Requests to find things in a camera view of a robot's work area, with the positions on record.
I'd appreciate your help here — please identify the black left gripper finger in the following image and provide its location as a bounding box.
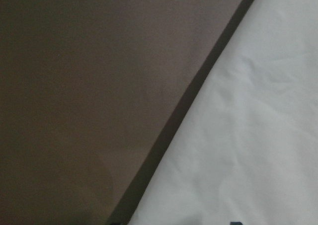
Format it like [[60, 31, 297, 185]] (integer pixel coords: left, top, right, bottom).
[[230, 221, 243, 225]]

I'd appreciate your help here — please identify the cream long-sleeve cat shirt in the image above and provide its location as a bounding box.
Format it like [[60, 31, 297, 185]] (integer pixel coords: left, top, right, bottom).
[[130, 0, 318, 225]]

